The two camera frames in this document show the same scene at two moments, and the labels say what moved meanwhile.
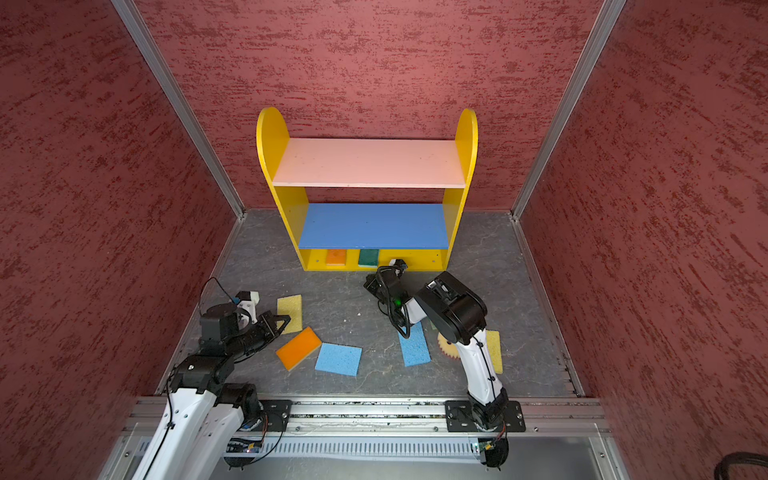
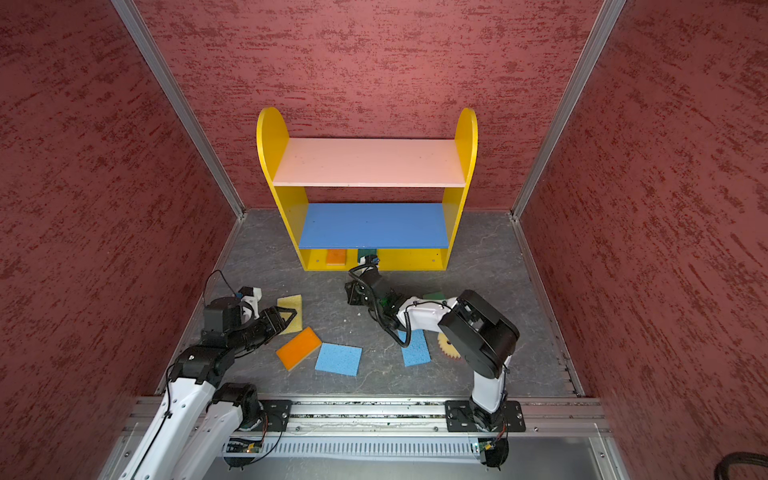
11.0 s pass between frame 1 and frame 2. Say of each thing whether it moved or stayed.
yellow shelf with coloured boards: stayed
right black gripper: moved
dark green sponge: stayed
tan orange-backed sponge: stayed
